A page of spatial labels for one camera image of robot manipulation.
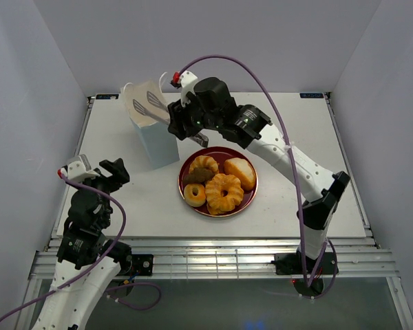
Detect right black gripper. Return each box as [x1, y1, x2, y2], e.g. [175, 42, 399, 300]
[167, 91, 220, 142]

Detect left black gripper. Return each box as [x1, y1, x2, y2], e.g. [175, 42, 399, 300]
[67, 157, 129, 227]

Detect metal serving tongs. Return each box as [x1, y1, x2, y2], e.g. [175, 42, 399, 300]
[132, 90, 210, 148]

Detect dark brown bread piece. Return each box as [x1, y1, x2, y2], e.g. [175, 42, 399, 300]
[182, 168, 215, 184]

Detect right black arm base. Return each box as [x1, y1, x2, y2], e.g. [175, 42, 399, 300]
[271, 252, 339, 275]

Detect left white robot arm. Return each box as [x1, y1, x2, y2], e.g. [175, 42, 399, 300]
[33, 155, 132, 329]

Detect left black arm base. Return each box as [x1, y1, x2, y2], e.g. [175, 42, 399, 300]
[118, 254, 154, 276]

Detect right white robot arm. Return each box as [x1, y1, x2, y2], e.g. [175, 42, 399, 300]
[167, 71, 350, 273]

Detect light blue paper bag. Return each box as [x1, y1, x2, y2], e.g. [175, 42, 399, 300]
[120, 80, 180, 169]

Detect golden croissant bread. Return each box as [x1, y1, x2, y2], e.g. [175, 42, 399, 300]
[189, 155, 220, 174]

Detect large round bread roll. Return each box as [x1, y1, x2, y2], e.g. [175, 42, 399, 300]
[224, 157, 256, 191]

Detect dark red round plate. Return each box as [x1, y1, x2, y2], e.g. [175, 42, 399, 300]
[178, 146, 260, 218]

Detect left blue table label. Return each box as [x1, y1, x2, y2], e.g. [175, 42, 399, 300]
[95, 93, 119, 100]

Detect blue table label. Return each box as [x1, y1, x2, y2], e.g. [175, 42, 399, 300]
[299, 93, 324, 99]
[95, 93, 119, 100]

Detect small glazed donut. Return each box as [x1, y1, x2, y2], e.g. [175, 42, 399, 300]
[184, 184, 207, 208]

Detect right blue table label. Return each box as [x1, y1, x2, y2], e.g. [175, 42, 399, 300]
[299, 93, 324, 99]

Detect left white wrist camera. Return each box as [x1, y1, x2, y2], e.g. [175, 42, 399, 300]
[57, 154, 100, 183]

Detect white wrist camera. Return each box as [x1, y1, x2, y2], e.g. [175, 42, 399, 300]
[57, 154, 100, 183]
[170, 70, 198, 107]

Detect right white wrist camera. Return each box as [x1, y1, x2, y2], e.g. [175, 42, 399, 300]
[170, 70, 198, 107]

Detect large fluted ring bread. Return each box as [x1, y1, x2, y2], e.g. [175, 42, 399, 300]
[205, 173, 244, 216]

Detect aluminium frame rail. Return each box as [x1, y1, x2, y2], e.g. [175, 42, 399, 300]
[27, 236, 400, 280]

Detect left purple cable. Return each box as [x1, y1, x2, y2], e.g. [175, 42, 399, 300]
[0, 171, 162, 330]

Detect purple cable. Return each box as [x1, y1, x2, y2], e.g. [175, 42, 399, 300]
[178, 54, 339, 300]
[0, 171, 162, 330]

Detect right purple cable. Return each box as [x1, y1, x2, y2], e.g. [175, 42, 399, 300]
[178, 54, 339, 300]

